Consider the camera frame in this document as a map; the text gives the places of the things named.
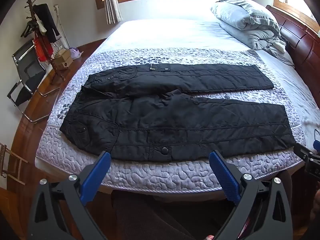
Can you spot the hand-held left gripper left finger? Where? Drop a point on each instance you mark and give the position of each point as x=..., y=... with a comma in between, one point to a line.
x=96, y=177

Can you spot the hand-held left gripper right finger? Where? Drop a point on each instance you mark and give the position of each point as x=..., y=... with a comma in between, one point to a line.
x=223, y=177

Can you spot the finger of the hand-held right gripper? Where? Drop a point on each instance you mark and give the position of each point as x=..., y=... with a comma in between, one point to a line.
x=303, y=151
x=317, y=142

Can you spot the black pants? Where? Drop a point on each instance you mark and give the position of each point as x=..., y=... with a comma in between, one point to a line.
x=180, y=120

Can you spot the quilted grey bed cover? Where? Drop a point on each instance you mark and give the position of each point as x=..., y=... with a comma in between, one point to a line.
x=150, y=175

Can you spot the wooden stool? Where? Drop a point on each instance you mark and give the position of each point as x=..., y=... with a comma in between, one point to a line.
x=11, y=162

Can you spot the wooden headboard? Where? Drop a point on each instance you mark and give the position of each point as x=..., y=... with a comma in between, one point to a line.
x=303, y=43

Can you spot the black folding chair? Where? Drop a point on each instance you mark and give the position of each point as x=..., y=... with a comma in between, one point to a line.
x=26, y=77

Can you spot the cardboard box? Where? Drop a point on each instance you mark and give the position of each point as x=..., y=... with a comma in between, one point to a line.
x=62, y=58

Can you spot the folded grey duvet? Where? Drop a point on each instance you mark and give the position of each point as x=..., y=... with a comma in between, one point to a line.
x=250, y=22

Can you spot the wooden coat rack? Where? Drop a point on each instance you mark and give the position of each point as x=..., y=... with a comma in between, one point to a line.
x=43, y=42

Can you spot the white bed sheet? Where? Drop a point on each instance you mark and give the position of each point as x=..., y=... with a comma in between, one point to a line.
x=190, y=33

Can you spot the black hanging garment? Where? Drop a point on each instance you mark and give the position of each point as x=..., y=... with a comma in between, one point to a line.
x=46, y=22

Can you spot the white curtain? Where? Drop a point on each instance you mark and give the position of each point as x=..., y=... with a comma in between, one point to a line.
x=111, y=2

